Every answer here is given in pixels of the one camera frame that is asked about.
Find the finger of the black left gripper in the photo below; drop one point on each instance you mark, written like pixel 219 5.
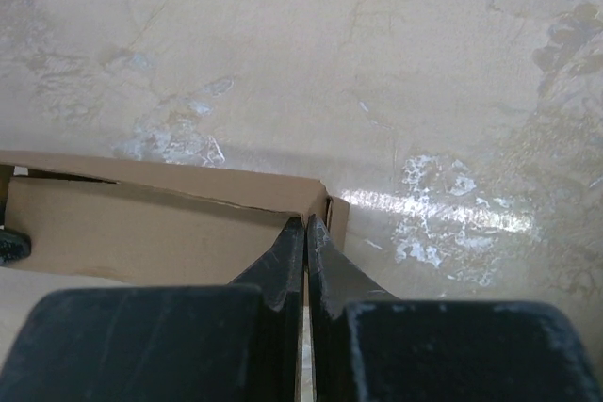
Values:
pixel 14 246

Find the brown cardboard box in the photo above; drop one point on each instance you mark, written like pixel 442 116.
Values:
pixel 105 223

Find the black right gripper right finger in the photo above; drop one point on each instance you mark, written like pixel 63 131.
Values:
pixel 369 345

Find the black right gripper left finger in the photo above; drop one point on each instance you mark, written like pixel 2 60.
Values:
pixel 235 342

